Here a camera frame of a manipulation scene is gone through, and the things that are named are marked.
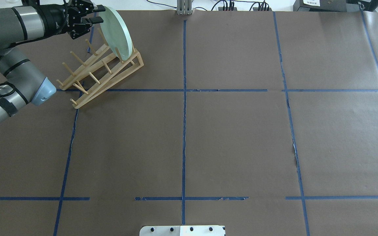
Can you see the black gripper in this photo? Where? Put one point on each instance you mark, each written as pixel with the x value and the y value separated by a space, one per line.
pixel 56 21

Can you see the light green ceramic plate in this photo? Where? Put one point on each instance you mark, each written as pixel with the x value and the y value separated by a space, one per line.
pixel 116 33

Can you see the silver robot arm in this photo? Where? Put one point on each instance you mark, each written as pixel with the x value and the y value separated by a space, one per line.
pixel 31 22

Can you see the wooden dish rack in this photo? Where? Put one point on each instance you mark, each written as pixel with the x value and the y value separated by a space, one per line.
pixel 100 72

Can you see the white mounting plate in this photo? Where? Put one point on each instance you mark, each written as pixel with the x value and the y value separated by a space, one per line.
pixel 183 230

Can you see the long blue tape strip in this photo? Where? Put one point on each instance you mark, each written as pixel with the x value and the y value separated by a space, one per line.
pixel 183 181

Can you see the black power strip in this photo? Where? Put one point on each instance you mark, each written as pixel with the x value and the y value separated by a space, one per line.
pixel 260 6
pixel 224 5

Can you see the black equipment box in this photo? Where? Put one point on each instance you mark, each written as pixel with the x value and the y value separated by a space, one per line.
pixel 325 6

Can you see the grey metal post bracket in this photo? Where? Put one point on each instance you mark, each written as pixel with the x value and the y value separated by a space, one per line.
pixel 184 7

